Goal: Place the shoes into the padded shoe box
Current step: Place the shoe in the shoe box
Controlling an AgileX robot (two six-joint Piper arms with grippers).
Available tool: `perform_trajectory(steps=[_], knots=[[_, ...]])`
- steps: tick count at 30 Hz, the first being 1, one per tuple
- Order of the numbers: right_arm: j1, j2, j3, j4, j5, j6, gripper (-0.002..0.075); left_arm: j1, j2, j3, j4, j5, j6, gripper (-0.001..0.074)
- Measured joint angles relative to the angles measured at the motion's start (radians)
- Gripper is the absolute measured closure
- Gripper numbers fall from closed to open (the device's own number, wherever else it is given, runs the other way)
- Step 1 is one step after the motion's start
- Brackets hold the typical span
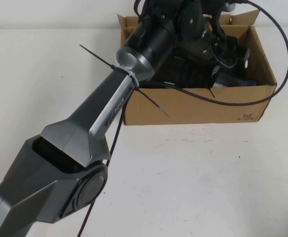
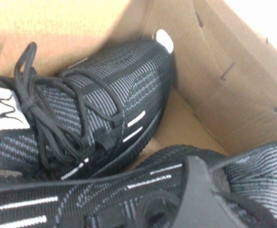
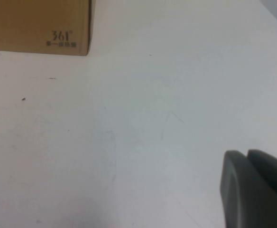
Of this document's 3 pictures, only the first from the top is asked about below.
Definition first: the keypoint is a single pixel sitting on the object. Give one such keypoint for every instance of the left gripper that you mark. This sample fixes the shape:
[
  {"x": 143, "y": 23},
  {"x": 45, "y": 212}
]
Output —
[{"x": 204, "y": 49}]

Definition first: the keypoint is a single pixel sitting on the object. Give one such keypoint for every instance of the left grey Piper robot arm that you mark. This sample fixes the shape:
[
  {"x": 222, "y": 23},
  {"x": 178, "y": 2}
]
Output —
[{"x": 97, "y": 116}]

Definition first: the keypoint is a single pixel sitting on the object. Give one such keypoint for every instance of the brown cardboard shoe box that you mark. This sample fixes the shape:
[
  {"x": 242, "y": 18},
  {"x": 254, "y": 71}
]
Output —
[{"x": 195, "y": 111}]

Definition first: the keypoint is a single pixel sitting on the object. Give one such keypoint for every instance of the black zip tie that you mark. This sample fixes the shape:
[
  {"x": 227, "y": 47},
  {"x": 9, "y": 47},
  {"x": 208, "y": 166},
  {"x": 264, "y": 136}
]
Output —
[
  {"x": 211, "y": 93},
  {"x": 112, "y": 66},
  {"x": 154, "y": 103}
]

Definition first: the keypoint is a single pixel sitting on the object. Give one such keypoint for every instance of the white zip tie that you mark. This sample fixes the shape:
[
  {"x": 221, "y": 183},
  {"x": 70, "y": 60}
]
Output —
[{"x": 134, "y": 80}]

